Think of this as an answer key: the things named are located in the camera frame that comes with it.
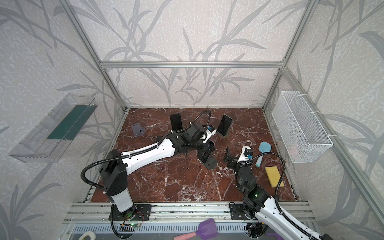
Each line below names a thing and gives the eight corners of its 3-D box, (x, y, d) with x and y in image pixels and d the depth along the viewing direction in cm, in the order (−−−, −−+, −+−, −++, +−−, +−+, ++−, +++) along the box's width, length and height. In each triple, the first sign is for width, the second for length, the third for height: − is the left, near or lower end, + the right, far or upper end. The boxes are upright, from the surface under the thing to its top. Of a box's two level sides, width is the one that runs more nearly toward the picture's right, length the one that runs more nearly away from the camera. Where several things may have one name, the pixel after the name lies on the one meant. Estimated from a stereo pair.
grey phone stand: (135, 136, 106) (130, 129, 99) (136, 130, 109) (132, 123, 102) (143, 136, 106) (139, 129, 99) (145, 130, 109) (141, 123, 102)
